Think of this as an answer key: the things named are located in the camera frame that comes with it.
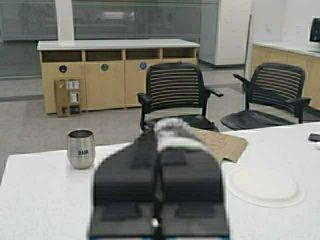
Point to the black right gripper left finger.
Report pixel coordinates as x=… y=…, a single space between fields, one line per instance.
x=126 y=192

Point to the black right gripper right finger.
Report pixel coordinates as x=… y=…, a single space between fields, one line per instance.
x=193 y=195

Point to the black white patterned cloth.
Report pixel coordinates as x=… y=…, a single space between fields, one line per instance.
x=175 y=133

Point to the steel stemless wine glass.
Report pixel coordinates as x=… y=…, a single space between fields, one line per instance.
x=81 y=148

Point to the white paper plate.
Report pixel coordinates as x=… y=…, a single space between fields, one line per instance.
x=265 y=187

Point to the black mesh office chair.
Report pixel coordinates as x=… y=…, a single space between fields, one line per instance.
x=176 y=85
x=271 y=85

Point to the flat cardboard box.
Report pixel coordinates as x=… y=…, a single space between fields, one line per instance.
x=67 y=97

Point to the wooden recycling bin cabinet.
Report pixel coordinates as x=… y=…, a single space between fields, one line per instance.
x=110 y=72

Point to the black phone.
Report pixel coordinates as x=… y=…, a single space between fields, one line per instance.
x=314 y=137

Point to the wooden sink cabinet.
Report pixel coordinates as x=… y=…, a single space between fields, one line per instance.
x=301 y=59

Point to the black paper towel dispenser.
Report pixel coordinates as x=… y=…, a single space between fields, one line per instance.
x=315 y=30

